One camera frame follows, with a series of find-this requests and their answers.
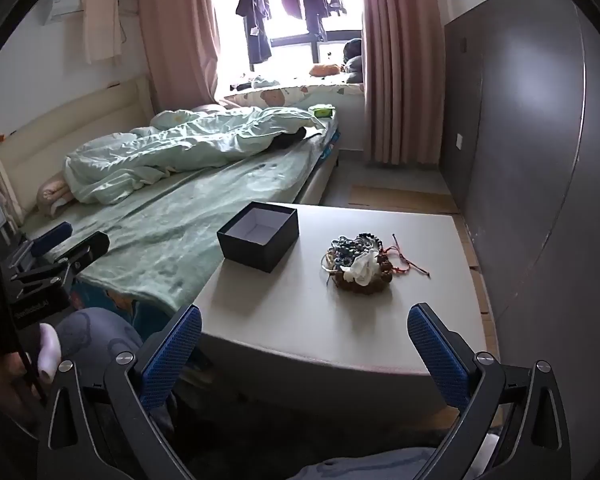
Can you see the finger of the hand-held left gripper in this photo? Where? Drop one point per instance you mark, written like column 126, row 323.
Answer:
column 55, row 237
column 87, row 250

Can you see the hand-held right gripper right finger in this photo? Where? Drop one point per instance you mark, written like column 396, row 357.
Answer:
column 437, row 355

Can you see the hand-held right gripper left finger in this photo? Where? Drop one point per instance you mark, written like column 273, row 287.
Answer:
column 172, row 355

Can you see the pile of jewelry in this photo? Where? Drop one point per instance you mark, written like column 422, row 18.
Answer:
column 352, row 280

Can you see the black cardboard box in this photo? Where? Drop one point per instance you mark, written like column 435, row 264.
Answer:
column 250, row 255

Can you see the person's left hand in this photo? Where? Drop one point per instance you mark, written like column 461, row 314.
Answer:
column 52, row 355

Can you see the pink pillow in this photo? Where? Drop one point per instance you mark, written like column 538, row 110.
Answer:
column 55, row 195

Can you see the green bed sheet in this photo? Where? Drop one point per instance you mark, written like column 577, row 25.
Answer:
column 180, row 230

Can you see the beige upholstered bed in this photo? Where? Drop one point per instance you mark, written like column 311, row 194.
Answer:
column 80, row 115

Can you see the light green quilt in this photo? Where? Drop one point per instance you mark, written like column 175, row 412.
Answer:
column 180, row 155

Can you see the flat cardboard sheet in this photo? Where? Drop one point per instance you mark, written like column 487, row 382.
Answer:
column 405, row 200

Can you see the beige hanging towel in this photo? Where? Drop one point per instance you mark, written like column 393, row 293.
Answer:
column 102, row 25

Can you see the white air conditioner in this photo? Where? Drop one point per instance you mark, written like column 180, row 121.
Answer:
column 65, row 7

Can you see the pink curtain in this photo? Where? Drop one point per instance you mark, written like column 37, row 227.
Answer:
column 180, row 35
column 400, row 60

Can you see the printed window seat cushion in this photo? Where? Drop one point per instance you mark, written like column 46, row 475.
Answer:
column 280, row 95

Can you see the green box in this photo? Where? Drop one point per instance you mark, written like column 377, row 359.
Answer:
column 322, row 111

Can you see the window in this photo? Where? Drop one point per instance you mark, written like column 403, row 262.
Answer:
column 290, row 41

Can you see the orange plush toy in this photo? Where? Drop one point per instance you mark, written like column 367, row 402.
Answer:
column 325, row 70

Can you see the dark bag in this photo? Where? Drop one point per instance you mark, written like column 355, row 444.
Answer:
column 354, row 60

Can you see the white wall socket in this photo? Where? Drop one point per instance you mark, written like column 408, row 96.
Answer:
column 459, row 141

